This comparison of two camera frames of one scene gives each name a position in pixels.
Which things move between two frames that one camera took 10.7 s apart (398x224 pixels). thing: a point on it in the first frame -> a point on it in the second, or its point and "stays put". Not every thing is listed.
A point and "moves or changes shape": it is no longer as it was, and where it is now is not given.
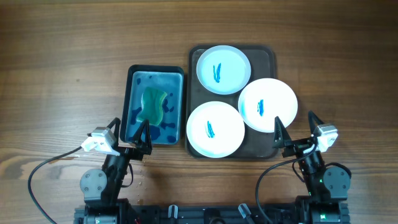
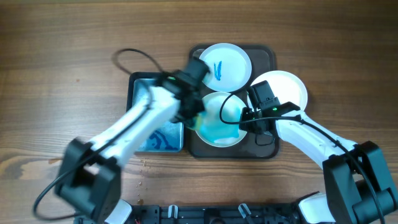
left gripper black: [137, 154] -> [199, 109]
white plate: [223, 70] stays put
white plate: [215, 129] moves or changes shape
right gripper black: [296, 147] -> [247, 113]
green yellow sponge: [151, 101] moves or changes shape
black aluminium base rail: [214, 214] stays put
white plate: [263, 99] moves or changes shape
